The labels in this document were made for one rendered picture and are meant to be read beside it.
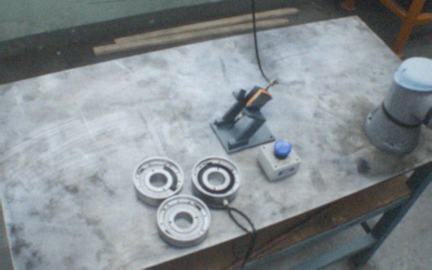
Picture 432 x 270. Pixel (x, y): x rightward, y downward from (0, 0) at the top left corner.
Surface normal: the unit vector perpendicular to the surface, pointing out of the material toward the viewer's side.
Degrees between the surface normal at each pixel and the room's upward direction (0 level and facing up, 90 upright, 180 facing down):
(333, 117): 0
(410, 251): 0
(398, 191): 0
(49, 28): 90
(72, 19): 90
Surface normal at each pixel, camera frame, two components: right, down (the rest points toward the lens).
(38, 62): 0.11, -0.67
